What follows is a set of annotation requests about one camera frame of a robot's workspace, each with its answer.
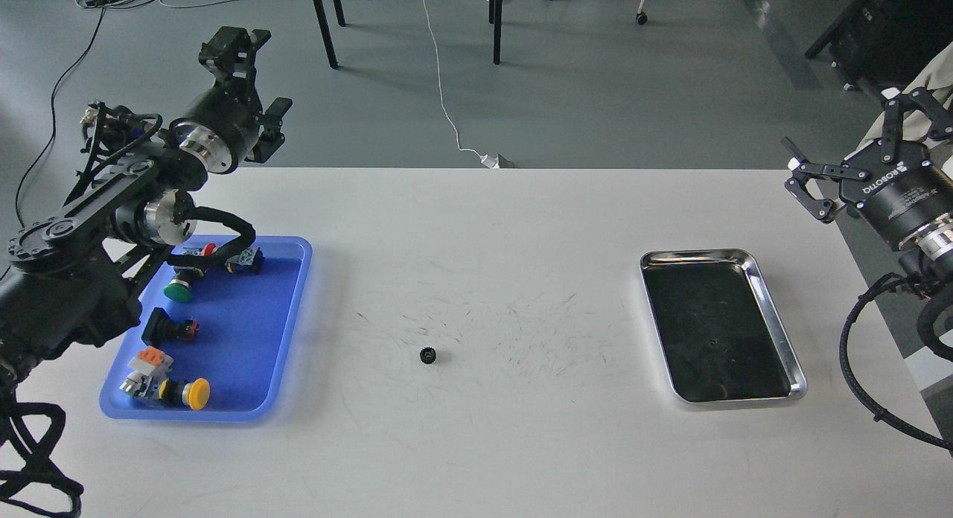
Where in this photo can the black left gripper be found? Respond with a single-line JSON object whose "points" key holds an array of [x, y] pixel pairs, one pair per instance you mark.
{"points": [[220, 127]]}

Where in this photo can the black blue contact block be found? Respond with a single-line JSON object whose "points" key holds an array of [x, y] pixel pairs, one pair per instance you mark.
{"points": [[248, 262]]}

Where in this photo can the black table leg left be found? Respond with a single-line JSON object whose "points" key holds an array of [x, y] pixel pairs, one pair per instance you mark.
{"points": [[324, 28]]}

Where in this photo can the black table leg right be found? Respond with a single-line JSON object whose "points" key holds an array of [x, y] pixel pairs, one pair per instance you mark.
{"points": [[496, 20]]}

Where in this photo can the black cabinet in corner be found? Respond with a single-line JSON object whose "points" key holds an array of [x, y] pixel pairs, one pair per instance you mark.
{"points": [[887, 42]]}

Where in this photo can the green push button switch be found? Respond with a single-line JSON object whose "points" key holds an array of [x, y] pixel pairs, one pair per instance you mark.
{"points": [[181, 285]]}

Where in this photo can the beige cloth on chair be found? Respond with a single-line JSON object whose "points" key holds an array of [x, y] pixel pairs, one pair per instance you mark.
{"points": [[936, 76]]}

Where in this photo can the red push button switch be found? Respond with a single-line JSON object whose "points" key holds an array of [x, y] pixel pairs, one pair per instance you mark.
{"points": [[199, 252]]}

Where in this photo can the orange grey terminal block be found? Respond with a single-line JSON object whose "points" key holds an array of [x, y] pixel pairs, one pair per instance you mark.
{"points": [[151, 362]]}

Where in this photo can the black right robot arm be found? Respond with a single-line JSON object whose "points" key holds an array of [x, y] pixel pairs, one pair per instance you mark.
{"points": [[923, 270]]}

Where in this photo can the yellow push button switch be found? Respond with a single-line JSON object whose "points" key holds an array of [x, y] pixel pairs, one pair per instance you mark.
{"points": [[167, 392]]}

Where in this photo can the black table leg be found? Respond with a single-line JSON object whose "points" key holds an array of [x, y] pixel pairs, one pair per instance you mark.
{"points": [[324, 28], [496, 20]]}

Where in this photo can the black switch red tip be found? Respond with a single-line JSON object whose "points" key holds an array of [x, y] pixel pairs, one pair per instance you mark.
{"points": [[162, 328]]}

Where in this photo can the blue plastic tray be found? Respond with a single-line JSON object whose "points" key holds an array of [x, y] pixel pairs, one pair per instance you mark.
{"points": [[246, 327]]}

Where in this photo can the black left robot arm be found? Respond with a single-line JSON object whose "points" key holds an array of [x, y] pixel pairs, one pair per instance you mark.
{"points": [[76, 277]]}

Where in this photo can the shiny metal tray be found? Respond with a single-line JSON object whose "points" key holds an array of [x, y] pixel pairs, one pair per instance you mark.
{"points": [[723, 341]]}

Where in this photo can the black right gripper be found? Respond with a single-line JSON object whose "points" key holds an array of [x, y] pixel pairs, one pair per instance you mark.
{"points": [[897, 194]]}

